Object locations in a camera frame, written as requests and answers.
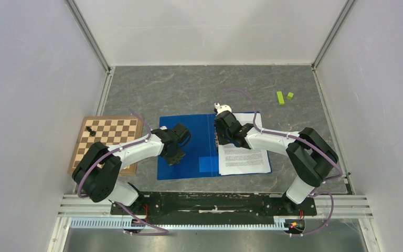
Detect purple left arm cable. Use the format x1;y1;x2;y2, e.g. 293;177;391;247
77;108;170;236

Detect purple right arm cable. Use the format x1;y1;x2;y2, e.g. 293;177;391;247
219;88;344;237

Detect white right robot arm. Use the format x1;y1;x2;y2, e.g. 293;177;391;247
214;109;342;214

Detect white slotted cable duct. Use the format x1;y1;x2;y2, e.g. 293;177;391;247
70;217;287;230

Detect black chess piece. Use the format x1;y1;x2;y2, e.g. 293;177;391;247
86;126;96;137

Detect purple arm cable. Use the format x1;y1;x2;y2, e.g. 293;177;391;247
77;108;170;236
219;88;344;237

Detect long green block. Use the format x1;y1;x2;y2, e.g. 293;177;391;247
276;91;285;106

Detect small green cube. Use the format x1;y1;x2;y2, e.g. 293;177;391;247
287;92;294;100

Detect blue plastic folder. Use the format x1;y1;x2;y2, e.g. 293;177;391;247
157;112;272;181

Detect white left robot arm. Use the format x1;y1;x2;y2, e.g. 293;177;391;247
72;123;191;214

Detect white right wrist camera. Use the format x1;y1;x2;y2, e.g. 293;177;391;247
214;103;232;114

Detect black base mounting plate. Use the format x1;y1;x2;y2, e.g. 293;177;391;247
128;192;317;225

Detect white printed paper stack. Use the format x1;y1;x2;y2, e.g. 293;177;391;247
217;112;272;176

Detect aluminium frame rails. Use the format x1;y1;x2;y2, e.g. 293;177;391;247
48;0;374;252

